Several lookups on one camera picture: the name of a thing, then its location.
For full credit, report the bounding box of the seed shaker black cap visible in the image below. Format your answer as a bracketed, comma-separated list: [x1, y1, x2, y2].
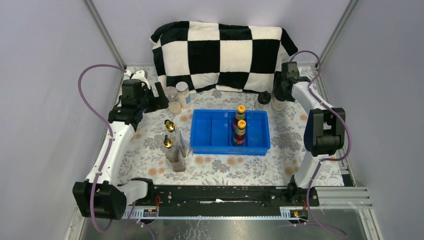
[254, 90, 271, 111]
[270, 97, 286, 112]

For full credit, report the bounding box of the sauce bottle yellow cap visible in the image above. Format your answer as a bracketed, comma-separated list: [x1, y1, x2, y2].
[232, 119, 247, 147]
[232, 104, 246, 130]

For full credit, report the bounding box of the blue plastic divided bin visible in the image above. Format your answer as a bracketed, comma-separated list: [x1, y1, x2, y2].
[190, 109, 271, 156]

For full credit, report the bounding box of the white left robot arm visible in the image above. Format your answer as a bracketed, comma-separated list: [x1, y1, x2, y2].
[72, 79, 169, 220]

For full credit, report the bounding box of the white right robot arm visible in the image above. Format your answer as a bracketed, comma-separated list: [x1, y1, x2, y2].
[272, 61, 346, 206]

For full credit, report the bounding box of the clear jar with steel lid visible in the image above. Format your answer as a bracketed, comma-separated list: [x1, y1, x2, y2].
[164, 86, 182, 115]

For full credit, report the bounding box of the floral patterned tablecloth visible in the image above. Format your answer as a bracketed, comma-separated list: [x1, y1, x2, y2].
[114, 65, 345, 187]

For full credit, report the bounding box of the glass oil bottle gold stopper far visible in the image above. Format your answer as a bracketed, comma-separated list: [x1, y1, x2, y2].
[164, 119, 187, 158]

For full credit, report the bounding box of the glass oil bottle gold stopper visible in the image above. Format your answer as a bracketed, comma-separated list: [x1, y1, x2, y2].
[163, 135, 186, 173]
[164, 119, 187, 158]

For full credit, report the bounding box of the glass oil bottle gold stopper near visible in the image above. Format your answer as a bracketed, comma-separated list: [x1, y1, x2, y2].
[163, 135, 186, 173]

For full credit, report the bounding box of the black and white checkered blanket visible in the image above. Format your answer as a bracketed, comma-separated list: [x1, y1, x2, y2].
[150, 21, 298, 94]

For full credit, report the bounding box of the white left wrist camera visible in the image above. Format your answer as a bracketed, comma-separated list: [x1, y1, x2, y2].
[124, 70, 151, 89]

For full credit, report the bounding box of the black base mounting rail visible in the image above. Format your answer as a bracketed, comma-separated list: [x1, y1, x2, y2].
[135, 185, 320, 217]

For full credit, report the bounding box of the aluminium frame post right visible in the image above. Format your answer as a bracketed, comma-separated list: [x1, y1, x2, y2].
[314, 0, 360, 69]

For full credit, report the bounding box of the aluminium frame post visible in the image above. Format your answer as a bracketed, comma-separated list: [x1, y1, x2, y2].
[314, 0, 360, 69]
[82, 0, 126, 68]

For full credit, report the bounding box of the aluminium frame post left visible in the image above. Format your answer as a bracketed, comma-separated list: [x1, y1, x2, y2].
[82, 0, 126, 68]

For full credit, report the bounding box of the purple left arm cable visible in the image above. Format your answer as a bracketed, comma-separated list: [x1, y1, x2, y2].
[77, 64, 128, 233]

